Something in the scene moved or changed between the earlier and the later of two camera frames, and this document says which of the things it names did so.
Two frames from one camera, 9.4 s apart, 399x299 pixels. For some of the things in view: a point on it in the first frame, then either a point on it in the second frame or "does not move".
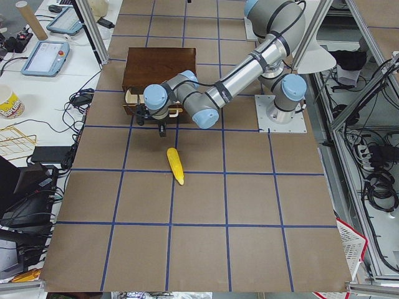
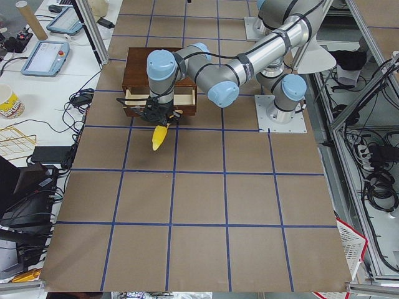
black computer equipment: x=26 y=204 does not move
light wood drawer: x=133 y=100 does not move
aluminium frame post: x=93 y=31 does not move
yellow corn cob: x=176 y=164 -> x=158 y=135
